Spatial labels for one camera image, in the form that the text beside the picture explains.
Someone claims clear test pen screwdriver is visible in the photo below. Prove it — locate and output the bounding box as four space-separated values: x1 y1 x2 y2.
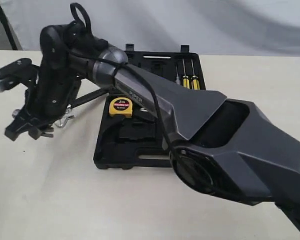
175 65 181 85

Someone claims black metal stand pole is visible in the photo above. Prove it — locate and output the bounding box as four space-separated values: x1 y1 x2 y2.
0 5 21 51

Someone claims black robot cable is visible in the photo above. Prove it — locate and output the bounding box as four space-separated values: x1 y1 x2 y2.
69 2 276 203

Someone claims yellow black screwdriver left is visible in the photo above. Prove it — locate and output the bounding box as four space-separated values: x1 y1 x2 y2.
182 59 190 89

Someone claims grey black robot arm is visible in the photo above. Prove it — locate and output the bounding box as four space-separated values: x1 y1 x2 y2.
0 22 300 231

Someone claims yellow black screwdriver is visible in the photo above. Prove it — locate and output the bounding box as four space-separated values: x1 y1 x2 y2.
182 59 190 89
191 59 201 90

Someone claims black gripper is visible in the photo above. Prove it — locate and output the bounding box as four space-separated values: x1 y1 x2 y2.
4 74 81 140

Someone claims claw hammer black handle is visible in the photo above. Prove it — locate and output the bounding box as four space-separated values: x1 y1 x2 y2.
54 90 108 128

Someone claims yellow black screwdriver right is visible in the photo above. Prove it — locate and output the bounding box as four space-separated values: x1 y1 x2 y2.
191 59 201 90

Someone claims black plastic tool case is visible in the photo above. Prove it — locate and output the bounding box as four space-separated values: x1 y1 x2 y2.
93 43 206 170

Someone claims yellow tape measure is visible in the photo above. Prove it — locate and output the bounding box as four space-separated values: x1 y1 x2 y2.
108 97 133 119

